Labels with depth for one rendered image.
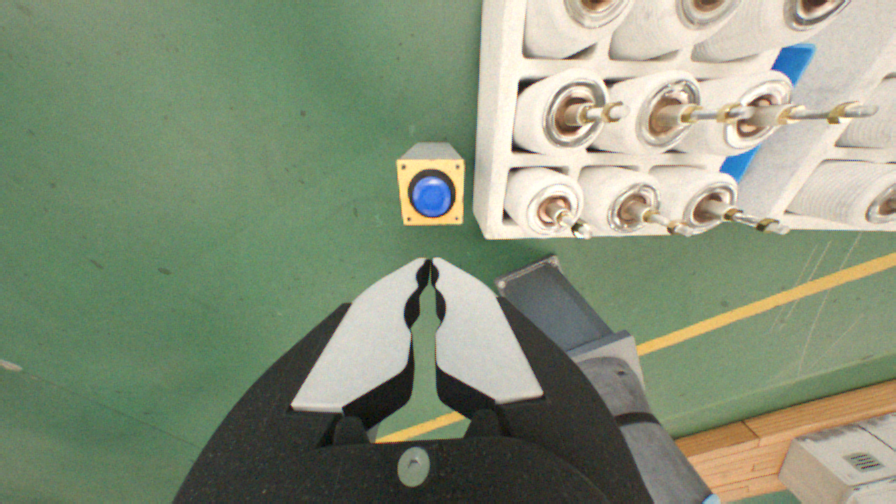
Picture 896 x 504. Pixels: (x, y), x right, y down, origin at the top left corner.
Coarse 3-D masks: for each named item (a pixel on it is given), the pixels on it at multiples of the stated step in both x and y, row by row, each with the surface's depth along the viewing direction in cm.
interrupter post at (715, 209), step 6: (708, 204) 34; (714, 204) 34; (720, 204) 33; (726, 204) 33; (702, 210) 35; (708, 210) 34; (714, 210) 33; (720, 210) 33; (726, 210) 32; (714, 216) 34; (720, 216) 33
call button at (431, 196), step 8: (416, 184) 24; (424, 184) 24; (432, 184) 24; (440, 184) 24; (416, 192) 24; (424, 192) 24; (432, 192) 24; (440, 192) 24; (448, 192) 24; (416, 200) 24; (424, 200) 24; (432, 200) 24; (440, 200) 25; (448, 200) 25; (424, 208) 25; (432, 208) 25; (440, 208) 25
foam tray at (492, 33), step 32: (512, 0) 29; (512, 32) 30; (480, 64) 45; (512, 64) 32; (544, 64) 32; (576, 64) 32; (608, 64) 32; (640, 64) 32; (672, 64) 32; (704, 64) 33; (736, 64) 33; (768, 64) 33; (480, 96) 46; (512, 96) 33; (480, 128) 47; (512, 128) 35; (480, 160) 47; (512, 160) 37; (544, 160) 38; (576, 160) 38; (608, 160) 38; (640, 160) 38; (672, 160) 39; (704, 160) 39; (480, 192) 48; (480, 224) 48; (512, 224) 43
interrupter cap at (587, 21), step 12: (564, 0) 24; (576, 0) 23; (588, 0) 24; (600, 0) 24; (612, 0) 24; (624, 0) 24; (576, 12) 24; (588, 12) 24; (600, 12) 24; (612, 12) 24; (576, 24) 25; (588, 24) 24; (600, 24) 24
